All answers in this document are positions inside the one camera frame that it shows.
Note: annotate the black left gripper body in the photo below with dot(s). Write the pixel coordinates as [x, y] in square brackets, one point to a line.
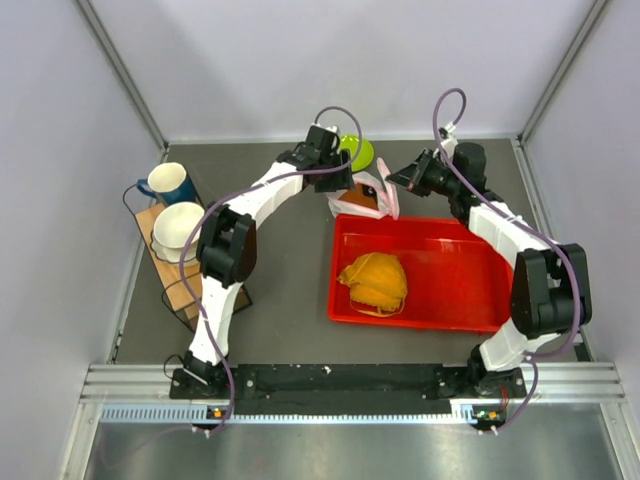
[335, 180]

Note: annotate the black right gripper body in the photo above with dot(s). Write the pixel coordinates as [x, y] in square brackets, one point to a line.
[439, 180]

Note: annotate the aluminium frame rail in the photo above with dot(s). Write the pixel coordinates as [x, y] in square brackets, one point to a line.
[157, 394]

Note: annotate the green plastic bowl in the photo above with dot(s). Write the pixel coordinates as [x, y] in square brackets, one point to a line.
[361, 151]

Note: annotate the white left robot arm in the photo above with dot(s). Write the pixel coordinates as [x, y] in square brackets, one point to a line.
[227, 244]

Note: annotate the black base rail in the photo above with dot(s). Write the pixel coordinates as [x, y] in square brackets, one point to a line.
[366, 389]

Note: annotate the blue mug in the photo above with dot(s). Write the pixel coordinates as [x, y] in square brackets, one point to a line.
[169, 183]

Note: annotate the white mesh laundry bag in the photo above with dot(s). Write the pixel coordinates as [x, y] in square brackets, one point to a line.
[388, 203]

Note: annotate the red plastic tray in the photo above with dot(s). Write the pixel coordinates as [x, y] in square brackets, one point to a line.
[456, 281]

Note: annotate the white ceramic bowl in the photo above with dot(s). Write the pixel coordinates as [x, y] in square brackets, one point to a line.
[175, 223]

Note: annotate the orange smooth bra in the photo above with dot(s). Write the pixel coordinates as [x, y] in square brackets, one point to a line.
[361, 195]

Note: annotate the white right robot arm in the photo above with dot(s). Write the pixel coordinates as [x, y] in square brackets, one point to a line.
[550, 292]

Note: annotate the yellow lace bra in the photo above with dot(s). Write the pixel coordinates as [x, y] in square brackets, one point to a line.
[377, 284]

